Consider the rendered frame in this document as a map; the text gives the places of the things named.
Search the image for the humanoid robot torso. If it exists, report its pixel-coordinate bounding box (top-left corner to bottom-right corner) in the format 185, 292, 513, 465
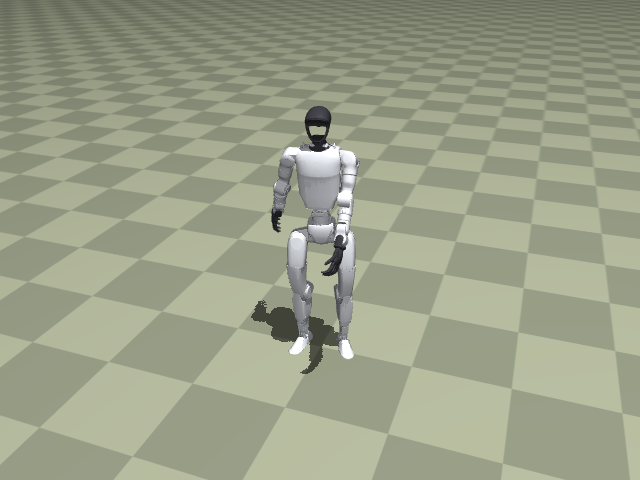
296, 142, 343, 244

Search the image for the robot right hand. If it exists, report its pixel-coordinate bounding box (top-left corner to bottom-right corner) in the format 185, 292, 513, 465
271, 209, 282, 233

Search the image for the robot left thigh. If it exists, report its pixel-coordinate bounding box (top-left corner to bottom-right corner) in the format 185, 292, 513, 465
334, 227, 356, 301

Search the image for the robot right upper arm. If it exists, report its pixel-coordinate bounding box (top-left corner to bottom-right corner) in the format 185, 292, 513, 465
274, 147, 299, 196

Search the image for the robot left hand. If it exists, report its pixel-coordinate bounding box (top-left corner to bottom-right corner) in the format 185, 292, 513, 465
321, 235, 346, 276

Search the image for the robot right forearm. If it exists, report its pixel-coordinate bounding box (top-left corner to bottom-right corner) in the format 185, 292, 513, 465
273, 180, 287, 214

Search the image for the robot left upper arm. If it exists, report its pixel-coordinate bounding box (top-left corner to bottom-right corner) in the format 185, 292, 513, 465
337, 150, 359, 208

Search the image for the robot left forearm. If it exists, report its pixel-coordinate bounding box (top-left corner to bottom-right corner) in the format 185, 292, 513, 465
334, 194, 354, 246

